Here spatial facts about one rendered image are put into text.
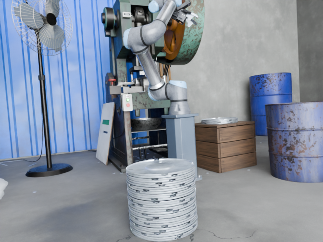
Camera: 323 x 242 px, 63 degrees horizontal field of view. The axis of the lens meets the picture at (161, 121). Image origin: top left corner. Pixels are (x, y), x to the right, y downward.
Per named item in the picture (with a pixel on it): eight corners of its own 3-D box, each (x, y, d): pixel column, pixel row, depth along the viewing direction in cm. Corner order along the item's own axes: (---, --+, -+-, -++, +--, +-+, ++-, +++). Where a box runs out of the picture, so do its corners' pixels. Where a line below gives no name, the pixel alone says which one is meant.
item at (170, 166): (185, 158, 128) (185, 156, 128) (202, 172, 100) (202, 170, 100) (126, 163, 125) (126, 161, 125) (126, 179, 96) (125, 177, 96)
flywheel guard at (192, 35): (207, 55, 226) (202, -43, 221) (178, 55, 215) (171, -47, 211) (164, 73, 322) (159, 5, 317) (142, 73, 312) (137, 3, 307)
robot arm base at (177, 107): (195, 113, 176) (194, 98, 176) (176, 114, 168) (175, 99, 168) (182, 113, 189) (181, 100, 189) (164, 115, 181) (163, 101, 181)
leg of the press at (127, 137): (135, 171, 214) (127, 60, 210) (121, 173, 210) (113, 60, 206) (114, 154, 300) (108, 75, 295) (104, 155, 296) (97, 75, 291)
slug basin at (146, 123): (168, 128, 240) (167, 117, 240) (132, 131, 228) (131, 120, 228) (155, 126, 272) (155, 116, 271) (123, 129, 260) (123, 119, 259)
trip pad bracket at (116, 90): (122, 108, 215) (120, 84, 214) (110, 108, 212) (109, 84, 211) (121, 108, 221) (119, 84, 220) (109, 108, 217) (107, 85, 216)
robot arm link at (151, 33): (156, 28, 142) (178, -12, 172) (139, 31, 147) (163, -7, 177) (164, 46, 150) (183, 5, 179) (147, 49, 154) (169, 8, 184)
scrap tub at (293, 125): (355, 176, 162) (353, 99, 160) (305, 188, 147) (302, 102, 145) (298, 164, 202) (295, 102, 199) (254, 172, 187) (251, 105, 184)
